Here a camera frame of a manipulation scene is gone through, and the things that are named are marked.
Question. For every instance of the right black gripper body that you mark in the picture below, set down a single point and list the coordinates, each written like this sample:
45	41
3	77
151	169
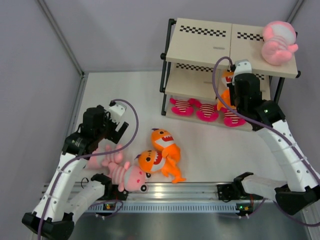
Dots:
239	106

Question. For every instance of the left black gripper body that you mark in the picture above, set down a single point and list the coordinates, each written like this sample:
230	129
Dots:
107	131

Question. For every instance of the orange shark plush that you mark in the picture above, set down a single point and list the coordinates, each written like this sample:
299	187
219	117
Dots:
163	141
223	90
153	161

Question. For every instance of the light pink plush back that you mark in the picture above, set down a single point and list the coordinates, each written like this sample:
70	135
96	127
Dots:
102	161

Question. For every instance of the light pink plush with face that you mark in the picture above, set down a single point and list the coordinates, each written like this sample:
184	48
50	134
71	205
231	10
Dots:
127	177

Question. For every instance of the orange shark plush top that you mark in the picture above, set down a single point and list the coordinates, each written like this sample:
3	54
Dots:
163	141

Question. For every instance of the magenta plush with yellow glasses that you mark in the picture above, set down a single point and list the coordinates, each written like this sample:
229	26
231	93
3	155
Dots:
182	107

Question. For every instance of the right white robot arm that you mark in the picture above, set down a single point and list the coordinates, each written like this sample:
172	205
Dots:
301	186

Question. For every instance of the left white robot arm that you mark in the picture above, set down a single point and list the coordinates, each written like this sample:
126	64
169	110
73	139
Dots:
75	154

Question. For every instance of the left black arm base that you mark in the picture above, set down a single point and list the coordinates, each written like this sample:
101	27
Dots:
117	193

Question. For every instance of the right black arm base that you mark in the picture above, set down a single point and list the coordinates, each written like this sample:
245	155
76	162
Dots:
230	192

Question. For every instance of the beige three-tier shelf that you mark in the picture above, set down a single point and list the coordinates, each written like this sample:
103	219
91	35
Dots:
191	67

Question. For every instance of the light pink plush on shelf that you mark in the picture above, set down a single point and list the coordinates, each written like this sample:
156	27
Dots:
279	42

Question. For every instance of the magenta striped plush right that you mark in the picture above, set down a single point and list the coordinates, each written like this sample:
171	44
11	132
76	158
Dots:
232	120

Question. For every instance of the magenta striped plush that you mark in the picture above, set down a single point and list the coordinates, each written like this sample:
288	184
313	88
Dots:
207	112
232	120

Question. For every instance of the magenta striped plush left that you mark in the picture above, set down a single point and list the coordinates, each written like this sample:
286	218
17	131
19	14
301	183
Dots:
207	112

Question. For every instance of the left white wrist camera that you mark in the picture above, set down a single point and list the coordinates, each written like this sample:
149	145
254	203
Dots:
116	111

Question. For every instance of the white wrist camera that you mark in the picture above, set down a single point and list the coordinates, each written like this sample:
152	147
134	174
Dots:
241	67
116	111

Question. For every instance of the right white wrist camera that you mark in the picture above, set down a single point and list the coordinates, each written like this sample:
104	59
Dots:
241	67

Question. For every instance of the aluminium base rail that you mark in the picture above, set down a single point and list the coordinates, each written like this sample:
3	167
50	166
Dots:
161	197

